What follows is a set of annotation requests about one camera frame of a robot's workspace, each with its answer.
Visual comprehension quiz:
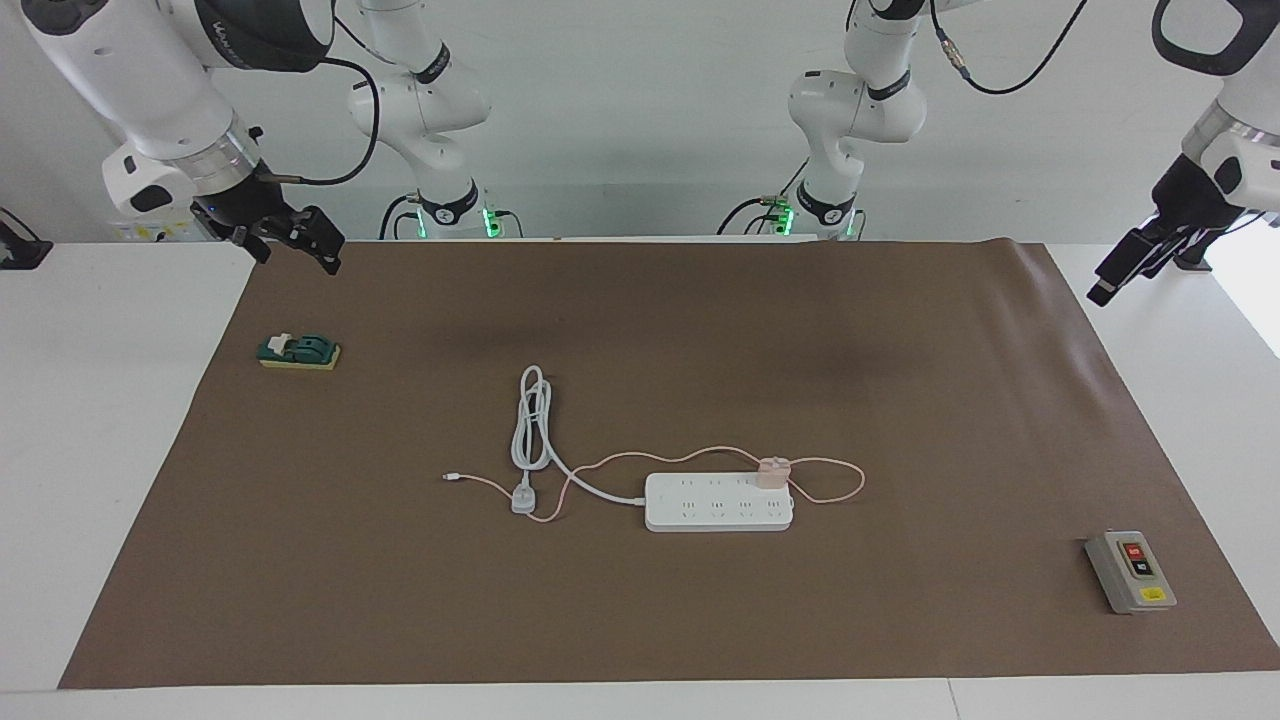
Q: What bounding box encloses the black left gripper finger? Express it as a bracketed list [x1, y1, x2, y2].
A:
[1140, 240, 1196, 276]
[1088, 222, 1171, 306]

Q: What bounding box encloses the pink charging cable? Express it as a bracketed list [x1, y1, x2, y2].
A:
[443, 446, 866, 523]

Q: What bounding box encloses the white power strip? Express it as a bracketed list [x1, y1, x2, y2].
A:
[643, 472, 796, 534]

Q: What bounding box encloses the brown table mat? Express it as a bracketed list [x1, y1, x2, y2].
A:
[58, 238, 1280, 691]

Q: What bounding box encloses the black right arm base cable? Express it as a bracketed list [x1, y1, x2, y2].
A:
[378, 195, 421, 241]

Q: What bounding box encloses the black arm base cable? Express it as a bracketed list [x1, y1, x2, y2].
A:
[717, 195, 791, 237]
[378, 195, 421, 241]

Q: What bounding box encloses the white wall outlet box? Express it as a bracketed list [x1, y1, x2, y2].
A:
[108, 212, 216, 243]

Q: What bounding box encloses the green knife switch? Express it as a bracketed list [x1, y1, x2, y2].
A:
[256, 333, 343, 373]

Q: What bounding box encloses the black clamp mount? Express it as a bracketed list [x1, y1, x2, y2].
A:
[0, 207, 53, 271]

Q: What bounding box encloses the grey on-off switch box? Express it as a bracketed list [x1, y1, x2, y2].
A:
[1084, 530, 1178, 615]

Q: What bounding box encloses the white power cord with plug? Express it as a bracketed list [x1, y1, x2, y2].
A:
[510, 365, 649, 516]

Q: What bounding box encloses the black left arm base cable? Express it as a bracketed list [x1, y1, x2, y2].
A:
[717, 195, 791, 237]

